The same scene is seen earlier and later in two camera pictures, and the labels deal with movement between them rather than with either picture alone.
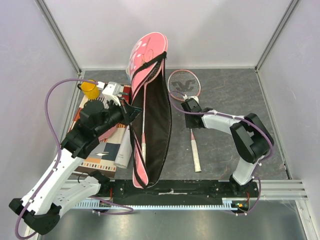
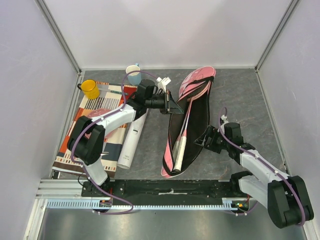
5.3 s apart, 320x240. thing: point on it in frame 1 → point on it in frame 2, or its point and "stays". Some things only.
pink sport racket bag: (150, 133) → (193, 97)
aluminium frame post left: (53, 24) stays
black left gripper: (128, 112) → (170, 104)
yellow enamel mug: (91, 90) stays
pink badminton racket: (187, 83) → (180, 152)
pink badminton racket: (144, 136) → (206, 90)
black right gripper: (188, 105) → (209, 139)
